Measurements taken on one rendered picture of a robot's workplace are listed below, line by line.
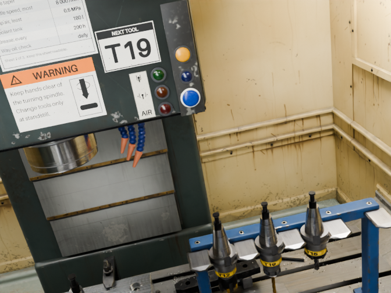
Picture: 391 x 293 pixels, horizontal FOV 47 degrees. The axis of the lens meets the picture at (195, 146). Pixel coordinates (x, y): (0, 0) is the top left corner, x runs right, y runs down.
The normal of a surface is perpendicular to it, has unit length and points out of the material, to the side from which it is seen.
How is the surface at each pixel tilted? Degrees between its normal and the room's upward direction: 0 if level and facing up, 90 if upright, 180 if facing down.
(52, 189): 90
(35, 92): 90
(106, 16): 90
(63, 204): 90
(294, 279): 0
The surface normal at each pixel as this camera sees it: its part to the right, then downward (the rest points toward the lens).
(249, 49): 0.15, 0.40
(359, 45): -0.98, 0.21
